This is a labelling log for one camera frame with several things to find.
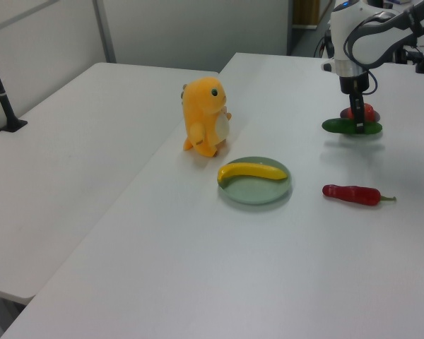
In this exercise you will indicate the orange plush dinosaur toy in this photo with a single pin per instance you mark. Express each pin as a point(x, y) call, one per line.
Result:
point(205, 116)

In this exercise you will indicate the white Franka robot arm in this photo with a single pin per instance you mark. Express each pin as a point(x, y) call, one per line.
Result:
point(371, 46)

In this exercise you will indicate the yellow toy banana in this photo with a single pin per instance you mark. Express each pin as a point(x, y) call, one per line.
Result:
point(254, 171)

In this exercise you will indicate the green toy cucumber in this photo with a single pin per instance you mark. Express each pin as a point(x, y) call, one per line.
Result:
point(339, 126)

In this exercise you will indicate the pale green plate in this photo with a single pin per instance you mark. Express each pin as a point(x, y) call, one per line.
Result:
point(258, 192)

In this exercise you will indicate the grey partition post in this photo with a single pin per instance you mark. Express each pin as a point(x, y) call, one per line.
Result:
point(105, 31)

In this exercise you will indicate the red chili pepper toy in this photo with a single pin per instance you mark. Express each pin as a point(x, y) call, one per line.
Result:
point(353, 194)

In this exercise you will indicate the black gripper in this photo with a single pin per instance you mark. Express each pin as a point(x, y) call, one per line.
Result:
point(355, 83)

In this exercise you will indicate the wooden cabinet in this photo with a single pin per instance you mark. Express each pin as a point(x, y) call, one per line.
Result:
point(305, 12)

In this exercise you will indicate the black camera stand pole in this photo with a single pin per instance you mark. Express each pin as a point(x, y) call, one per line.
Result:
point(3, 99)

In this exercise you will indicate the red toy apple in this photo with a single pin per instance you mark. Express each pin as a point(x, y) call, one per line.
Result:
point(368, 112)

